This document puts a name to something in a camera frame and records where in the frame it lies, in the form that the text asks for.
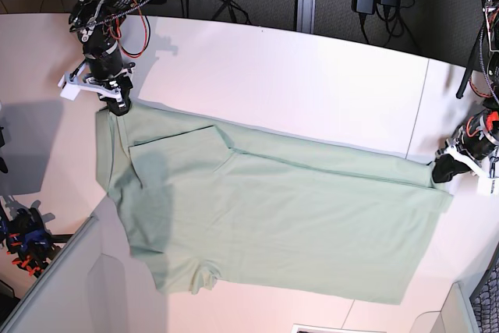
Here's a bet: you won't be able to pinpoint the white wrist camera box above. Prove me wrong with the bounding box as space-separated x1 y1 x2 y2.
58 73 82 101

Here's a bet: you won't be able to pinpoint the light green T-shirt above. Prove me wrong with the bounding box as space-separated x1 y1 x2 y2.
96 105 452 304

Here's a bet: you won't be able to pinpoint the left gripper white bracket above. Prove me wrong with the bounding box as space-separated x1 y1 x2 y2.
431 137 498 184

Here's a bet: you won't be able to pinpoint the clamps with orange handles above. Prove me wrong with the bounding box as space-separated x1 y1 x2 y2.
1 196 73 278

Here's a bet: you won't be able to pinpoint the grey partition panel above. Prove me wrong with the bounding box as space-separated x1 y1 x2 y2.
0 215 129 333

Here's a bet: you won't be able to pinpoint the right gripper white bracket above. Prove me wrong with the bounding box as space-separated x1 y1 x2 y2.
83 62 136 116

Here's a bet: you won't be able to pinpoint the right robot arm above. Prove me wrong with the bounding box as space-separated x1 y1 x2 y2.
58 0 151 115

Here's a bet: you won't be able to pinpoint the left arm wrist camera box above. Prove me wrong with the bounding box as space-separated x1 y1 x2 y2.
476 177 499 196

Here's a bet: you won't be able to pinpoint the patterned office chair seat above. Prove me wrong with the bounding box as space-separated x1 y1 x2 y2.
470 269 498 333

